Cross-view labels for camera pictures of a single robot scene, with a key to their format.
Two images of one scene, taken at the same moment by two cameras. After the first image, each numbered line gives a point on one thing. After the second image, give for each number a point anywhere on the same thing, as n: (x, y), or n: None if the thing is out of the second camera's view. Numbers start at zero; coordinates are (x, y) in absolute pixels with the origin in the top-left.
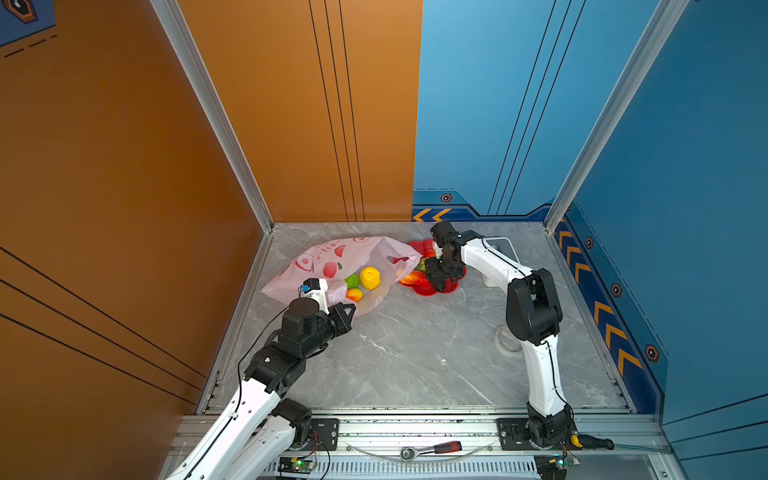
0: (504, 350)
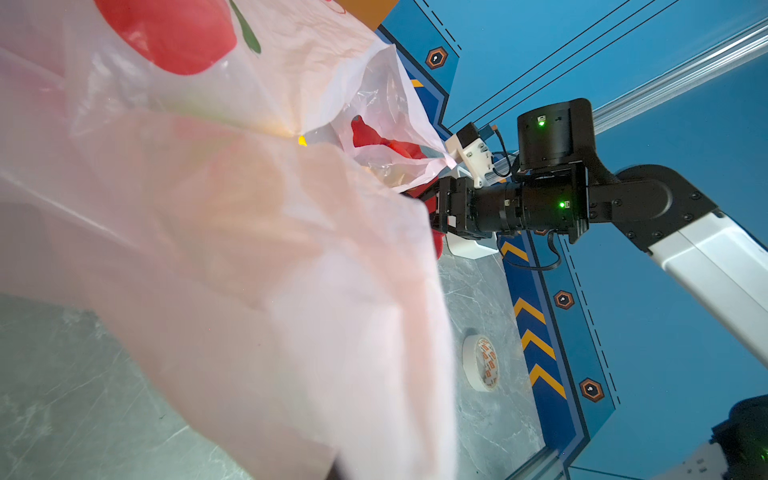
0: (480, 362)
